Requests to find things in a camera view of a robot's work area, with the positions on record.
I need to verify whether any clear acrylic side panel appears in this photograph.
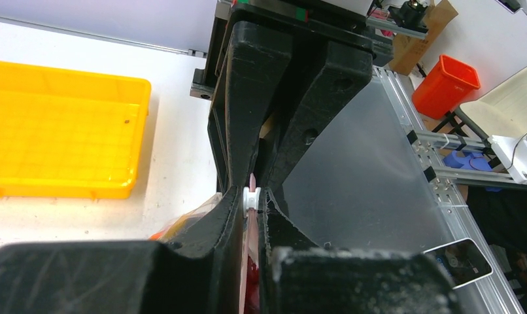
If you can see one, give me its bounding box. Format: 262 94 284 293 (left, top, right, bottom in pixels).
277 79 454 253

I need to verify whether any black smartphone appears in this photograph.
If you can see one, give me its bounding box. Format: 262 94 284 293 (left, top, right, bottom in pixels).
423 238 493 289

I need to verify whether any blue plastic part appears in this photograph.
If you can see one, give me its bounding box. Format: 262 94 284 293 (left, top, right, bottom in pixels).
443 150 493 172

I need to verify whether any beige chair seat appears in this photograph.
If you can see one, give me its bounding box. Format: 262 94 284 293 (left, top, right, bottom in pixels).
456 67 527 139

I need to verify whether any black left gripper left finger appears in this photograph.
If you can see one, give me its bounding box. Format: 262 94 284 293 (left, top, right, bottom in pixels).
0 186 243 313

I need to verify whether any orange plastic bin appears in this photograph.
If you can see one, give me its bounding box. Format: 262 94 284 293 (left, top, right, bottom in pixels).
411 54 481 120

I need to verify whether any clear zip top bag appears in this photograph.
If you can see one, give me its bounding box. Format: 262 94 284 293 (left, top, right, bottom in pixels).
149 174 262 313

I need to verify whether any aluminium frame rail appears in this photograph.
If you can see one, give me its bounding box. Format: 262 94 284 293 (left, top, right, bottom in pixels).
0 16 208 59
372 67 527 313

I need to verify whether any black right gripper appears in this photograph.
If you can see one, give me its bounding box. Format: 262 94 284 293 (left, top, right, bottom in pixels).
190 1 394 191

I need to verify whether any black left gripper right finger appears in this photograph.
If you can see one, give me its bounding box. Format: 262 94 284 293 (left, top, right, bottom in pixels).
258 188 461 313

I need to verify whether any brown cardboard box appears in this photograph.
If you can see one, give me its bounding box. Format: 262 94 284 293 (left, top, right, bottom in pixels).
389 0 459 77

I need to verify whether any yellow plastic tray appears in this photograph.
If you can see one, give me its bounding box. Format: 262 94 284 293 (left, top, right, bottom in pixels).
0 61 152 200

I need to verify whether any aluminium frame rail right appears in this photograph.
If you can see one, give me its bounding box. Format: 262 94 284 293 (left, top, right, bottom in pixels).
372 67 527 313

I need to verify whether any aluminium frame rail back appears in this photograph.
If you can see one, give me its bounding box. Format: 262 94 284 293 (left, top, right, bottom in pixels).
0 16 208 59

